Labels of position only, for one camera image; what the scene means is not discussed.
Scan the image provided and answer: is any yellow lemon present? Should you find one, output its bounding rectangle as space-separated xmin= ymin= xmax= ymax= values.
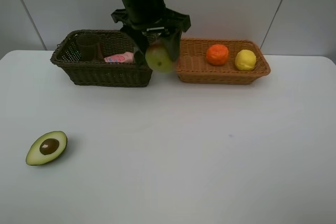
xmin=235 ymin=49 xmax=257 ymax=71

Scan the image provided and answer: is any orange wicker basket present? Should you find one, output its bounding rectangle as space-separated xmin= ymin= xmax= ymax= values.
xmin=176 ymin=38 xmax=271 ymax=85

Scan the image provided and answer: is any orange tangerine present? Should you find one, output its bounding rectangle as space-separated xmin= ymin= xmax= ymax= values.
xmin=205 ymin=44 xmax=229 ymax=66

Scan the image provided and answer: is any halved avocado with pit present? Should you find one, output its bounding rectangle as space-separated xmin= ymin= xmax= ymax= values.
xmin=26 ymin=131 xmax=68 ymax=166

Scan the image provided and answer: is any dark brown wicker basket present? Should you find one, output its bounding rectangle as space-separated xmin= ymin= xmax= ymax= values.
xmin=50 ymin=29 xmax=152 ymax=88

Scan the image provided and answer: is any red green mango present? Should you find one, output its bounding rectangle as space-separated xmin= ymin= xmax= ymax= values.
xmin=145 ymin=41 xmax=176 ymax=73

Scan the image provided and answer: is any translucent pink plastic cup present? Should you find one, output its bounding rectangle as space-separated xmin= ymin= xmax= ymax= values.
xmin=76 ymin=33 xmax=104 ymax=62

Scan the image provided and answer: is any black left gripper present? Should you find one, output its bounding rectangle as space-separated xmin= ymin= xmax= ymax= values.
xmin=111 ymin=0 xmax=191 ymax=65

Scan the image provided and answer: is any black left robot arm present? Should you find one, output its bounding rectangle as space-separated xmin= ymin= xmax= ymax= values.
xmin=111 ymin=0 xmax=191 ymax=65

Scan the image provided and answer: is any pink bottle with white cap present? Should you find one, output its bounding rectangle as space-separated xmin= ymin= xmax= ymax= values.
xmin=104 ymin=52 xmax=134 ymax=63

